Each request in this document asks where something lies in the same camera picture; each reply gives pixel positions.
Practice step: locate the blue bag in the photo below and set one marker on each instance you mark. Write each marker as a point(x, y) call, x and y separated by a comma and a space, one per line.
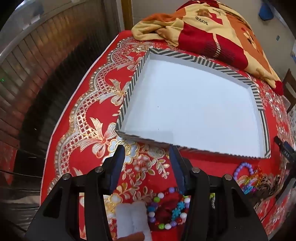
point(266, 11)

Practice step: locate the wooden slat shutter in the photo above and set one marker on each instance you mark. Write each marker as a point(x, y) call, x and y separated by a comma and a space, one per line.
point(46, 69)

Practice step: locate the leopard print scrunchie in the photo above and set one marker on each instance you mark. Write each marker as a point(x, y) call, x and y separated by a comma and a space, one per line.
point(268, 183)

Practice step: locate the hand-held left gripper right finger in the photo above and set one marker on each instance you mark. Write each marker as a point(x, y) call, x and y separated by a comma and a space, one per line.
point(178, 169)

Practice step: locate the striped cardboard box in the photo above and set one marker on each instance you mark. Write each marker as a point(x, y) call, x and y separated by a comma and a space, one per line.
point(189, 99)

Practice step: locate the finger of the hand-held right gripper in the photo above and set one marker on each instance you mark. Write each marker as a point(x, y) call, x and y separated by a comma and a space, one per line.
point(285, 148)

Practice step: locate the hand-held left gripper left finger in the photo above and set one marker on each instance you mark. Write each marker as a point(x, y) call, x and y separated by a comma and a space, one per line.
point(116, 166)

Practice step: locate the wooden door frame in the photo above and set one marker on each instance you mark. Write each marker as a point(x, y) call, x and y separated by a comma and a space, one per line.
point(127, 14)

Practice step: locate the printed blanket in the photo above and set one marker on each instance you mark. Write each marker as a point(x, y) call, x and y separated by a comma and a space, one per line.
point(208, 34)

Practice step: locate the red floral bedspread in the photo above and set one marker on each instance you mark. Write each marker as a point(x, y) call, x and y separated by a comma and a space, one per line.
point(92, 111)

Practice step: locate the dark wooden chair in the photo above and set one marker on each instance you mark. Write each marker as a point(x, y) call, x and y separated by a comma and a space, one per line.
point(290, 88)

